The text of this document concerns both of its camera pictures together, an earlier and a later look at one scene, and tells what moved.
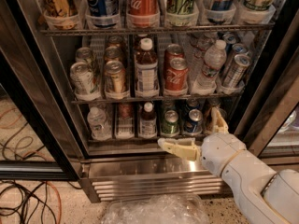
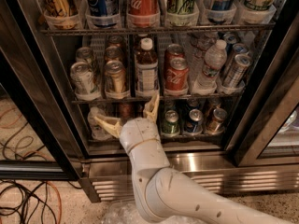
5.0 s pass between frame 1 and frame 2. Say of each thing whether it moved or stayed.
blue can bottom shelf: stayed
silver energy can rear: stayed
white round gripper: moved
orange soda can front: stayed
